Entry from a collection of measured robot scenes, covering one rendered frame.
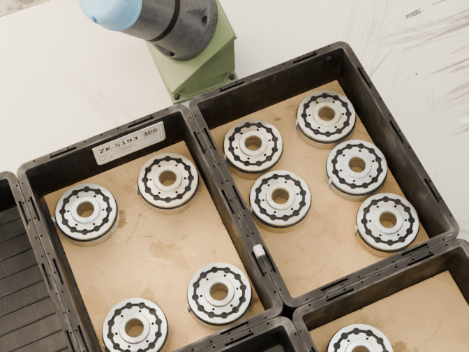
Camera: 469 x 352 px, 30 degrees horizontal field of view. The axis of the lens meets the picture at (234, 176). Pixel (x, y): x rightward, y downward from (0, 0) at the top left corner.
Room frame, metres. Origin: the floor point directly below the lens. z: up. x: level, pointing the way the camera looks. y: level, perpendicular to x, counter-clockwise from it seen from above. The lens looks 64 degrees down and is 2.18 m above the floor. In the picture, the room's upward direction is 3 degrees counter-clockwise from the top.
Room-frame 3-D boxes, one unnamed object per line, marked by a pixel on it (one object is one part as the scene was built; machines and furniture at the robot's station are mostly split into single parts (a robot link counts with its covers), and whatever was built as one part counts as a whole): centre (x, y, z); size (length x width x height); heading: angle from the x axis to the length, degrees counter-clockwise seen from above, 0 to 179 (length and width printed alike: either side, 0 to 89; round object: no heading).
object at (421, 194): (0.63, -0.14, 0.87); 0.40 x 0.30 x 0.11; 21
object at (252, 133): (0.71, -0.03, 0.86); 0.05 x 0.05 x 0.01
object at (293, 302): (0.63, -0.14, 0.92); 0.40 x 0.30 x 0.02; 21
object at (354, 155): (0.65, -0.21, 0.86); 0.05 x 0.05 x 0.01
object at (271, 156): (0.71, -0.03, 0.86); 0.10 x 0.10 x 0.01
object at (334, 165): (0.65, -0.21, 0.86); 0.10 x 0.10 x 0.01
